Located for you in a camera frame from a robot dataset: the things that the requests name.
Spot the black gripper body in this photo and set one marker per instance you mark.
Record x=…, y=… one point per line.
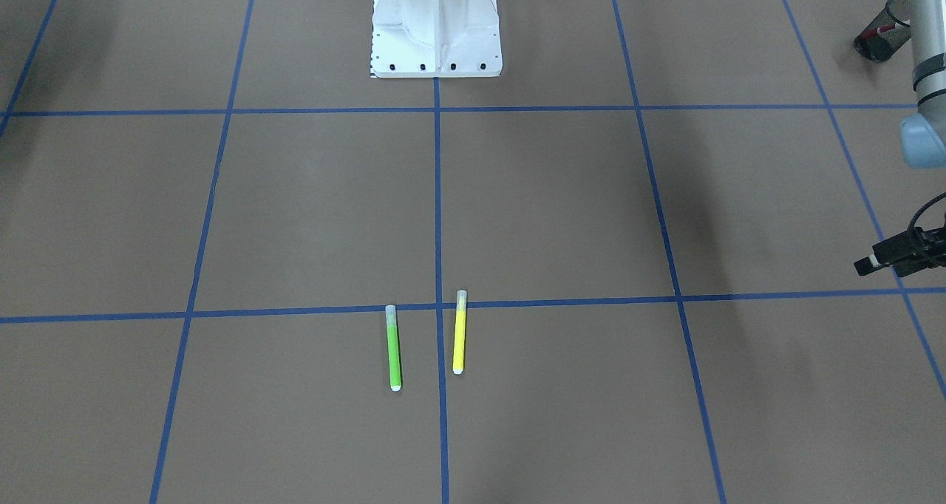
x=919, y=250

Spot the red and white marker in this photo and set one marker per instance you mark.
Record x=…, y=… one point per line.
x=887, y=32

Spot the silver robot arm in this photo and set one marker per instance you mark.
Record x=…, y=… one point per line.
x=922, y=23

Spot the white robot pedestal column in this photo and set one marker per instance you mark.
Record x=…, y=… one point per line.
x=435, y=39

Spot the green highlighter marker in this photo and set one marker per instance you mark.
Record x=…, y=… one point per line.
x=393, y=347

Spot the yellow highlighter marker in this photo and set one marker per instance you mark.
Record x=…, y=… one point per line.
x=460, y=327

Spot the black mesh cup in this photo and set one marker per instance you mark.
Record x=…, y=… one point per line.
x=878, y=51

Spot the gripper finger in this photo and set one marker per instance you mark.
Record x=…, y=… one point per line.
x=896, y=252

